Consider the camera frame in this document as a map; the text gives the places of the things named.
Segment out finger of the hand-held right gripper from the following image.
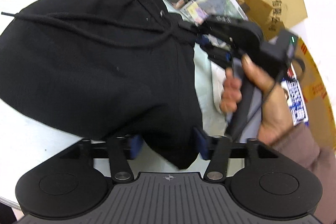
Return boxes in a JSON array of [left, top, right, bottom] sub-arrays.
[[181, 20, 214, 47], [206, 45, 232, 68]]

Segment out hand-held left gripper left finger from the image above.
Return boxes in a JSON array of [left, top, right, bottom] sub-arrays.
[[61, 134, 143, 184]]

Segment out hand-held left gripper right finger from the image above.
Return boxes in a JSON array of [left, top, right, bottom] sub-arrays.
[[192, 126, 287, 183]]

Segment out black drawstring shorts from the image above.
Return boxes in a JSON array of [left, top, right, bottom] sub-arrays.
[[0, 0, 204, 170]]

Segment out person's right forearm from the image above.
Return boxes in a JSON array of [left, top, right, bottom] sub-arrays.
[[270, 124, 336, 216]]

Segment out person's right hand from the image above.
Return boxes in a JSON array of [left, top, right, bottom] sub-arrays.
[[219, 54, 296, 147]]

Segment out blue white printed packet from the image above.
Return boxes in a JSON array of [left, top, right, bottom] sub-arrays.
[[280, 65, 311, 128]]

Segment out yellow cardboard box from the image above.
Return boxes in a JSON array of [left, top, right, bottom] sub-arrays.
[[295, 38, 336, 132]]

